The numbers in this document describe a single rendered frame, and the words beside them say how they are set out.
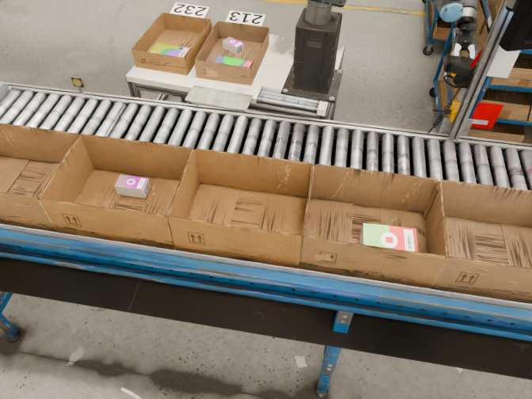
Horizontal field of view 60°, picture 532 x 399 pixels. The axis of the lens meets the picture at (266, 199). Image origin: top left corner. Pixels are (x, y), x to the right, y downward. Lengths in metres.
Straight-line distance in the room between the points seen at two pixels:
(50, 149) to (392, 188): 1.18
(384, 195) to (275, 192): 0.37
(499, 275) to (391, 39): 3.15
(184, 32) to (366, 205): 1.55
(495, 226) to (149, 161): 1.18
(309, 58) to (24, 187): 1.27
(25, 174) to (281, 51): 1.40
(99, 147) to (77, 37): 2.81
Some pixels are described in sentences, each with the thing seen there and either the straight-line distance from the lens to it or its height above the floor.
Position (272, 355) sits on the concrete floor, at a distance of 2.24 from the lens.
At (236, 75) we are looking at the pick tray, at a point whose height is 0.80.
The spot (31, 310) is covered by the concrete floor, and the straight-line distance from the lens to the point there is 2.59.
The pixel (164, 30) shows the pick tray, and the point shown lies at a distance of 2.76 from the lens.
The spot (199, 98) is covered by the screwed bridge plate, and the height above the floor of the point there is 0.75.
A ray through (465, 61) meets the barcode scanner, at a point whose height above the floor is 1.09.
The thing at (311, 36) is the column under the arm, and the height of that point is 1.04.
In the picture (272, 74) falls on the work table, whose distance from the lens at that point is 2.38.
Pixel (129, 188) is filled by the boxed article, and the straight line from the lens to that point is 1.61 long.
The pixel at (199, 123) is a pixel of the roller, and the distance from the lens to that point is 2.09.
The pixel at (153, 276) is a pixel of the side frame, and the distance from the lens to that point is 1.51.
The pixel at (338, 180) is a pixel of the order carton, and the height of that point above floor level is 0.99.
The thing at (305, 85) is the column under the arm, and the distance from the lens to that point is 2.24.
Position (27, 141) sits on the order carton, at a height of 0.98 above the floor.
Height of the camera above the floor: 2.08
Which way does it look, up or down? 49 degrees down
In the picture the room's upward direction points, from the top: 1 degrees clockwise
